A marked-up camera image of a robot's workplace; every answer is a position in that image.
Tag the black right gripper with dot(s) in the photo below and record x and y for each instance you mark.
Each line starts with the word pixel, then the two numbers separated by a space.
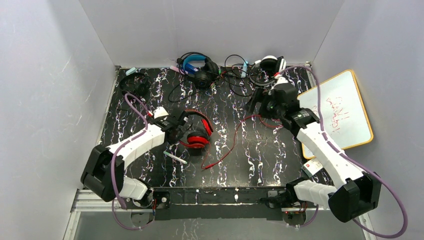
pixel 262 100

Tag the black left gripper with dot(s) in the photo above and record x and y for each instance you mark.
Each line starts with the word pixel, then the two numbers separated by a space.
pixel 182 125

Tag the red headphones with cable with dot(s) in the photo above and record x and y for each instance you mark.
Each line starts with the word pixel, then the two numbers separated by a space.
pixel 199 138

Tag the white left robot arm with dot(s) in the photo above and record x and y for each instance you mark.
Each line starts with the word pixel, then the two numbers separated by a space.
pixel 104 172

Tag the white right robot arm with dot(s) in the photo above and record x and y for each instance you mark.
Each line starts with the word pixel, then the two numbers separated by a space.
pixel 354 191

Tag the white headphones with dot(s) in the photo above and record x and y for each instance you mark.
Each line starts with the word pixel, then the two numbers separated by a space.
pixel 270 65

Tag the blue black headphones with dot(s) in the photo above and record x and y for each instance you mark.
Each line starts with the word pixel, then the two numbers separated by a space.
pixel 202 77

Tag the light blue marker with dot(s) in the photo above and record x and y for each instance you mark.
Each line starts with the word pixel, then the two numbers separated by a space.
pixel 244 70

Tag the white green marker pen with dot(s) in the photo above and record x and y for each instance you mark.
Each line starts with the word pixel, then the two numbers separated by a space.
pixel 174 157

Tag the pink marker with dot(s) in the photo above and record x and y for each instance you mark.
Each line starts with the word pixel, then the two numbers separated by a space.
pixel 178 70

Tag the mint eraser block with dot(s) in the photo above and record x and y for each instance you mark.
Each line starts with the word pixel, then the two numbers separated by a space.
pixel 131 71

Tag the small white red box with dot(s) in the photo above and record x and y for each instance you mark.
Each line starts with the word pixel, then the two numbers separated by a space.
pixel 311 167

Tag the yellow framed whiteboard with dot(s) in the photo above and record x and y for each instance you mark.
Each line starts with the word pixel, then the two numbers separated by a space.
pixel 344 114

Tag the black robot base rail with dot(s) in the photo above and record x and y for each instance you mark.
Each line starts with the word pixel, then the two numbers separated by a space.
pixel 174 203

